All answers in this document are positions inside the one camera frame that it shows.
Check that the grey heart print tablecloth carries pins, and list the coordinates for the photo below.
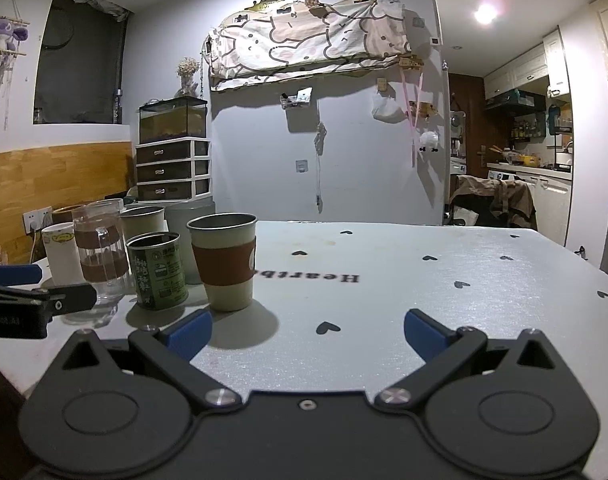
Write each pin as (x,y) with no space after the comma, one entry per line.
(384,285)

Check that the pink ribbon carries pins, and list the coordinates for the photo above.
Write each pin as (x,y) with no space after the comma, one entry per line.
(413,110)

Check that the dried flower vase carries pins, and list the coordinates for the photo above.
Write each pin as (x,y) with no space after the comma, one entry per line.
(188,72)

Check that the white hanging bag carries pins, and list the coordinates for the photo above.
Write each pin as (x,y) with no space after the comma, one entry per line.
(386,109)

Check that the glass pitcher with brown sleeve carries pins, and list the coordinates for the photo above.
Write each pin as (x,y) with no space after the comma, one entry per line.
(100,245)

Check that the white kitchen cabinets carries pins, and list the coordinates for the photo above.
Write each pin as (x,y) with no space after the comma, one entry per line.
(524,67)

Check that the chair with brown jacket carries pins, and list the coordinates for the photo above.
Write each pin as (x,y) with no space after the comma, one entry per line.
(499,200)

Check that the purple plush toy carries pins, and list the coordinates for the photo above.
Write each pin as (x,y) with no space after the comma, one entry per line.
(4,32)

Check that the printed cartoon cloth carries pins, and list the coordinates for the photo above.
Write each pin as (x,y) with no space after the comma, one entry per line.
(304,35)

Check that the plain grey cup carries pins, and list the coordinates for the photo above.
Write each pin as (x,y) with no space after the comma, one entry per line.
(143,222)

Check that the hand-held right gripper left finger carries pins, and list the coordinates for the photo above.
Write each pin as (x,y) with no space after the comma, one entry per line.
(190,334)

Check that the small white plush toy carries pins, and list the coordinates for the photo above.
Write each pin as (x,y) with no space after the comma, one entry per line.
(429,140)

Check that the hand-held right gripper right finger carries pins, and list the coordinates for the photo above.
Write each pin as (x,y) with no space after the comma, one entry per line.
(425,334)

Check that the glass fish tank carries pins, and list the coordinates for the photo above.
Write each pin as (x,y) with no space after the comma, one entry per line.
(173,122)

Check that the brown bowl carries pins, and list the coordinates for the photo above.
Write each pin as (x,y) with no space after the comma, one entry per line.
(66,215)

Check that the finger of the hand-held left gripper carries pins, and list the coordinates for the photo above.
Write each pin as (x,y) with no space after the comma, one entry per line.
(70,298)
(15,274)

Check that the white wall socket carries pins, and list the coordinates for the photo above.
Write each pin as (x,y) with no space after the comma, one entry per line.
(38,219)

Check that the dark window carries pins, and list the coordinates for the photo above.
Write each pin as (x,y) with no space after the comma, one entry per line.
(79,60)

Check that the green tin can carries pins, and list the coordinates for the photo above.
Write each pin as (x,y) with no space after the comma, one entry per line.
(159,272)

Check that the grey round bin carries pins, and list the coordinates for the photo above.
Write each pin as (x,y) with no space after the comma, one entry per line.
(184,212)

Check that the grey cup with brown sleeve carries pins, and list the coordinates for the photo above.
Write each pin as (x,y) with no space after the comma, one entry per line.
(226,265)

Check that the white drawer unit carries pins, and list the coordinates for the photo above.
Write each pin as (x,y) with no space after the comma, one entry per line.
(173,167)

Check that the white cup with yellow label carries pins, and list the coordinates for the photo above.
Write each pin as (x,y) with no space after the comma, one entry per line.
(61,255)

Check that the gold crown decoration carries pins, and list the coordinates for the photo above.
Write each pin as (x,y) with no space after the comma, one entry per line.
(264,2)

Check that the round ceiling light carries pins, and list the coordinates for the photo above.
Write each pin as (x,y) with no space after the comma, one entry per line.
(486,12)

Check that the brown wooden door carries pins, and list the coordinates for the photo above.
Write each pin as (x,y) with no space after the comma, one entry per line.
(466,95)

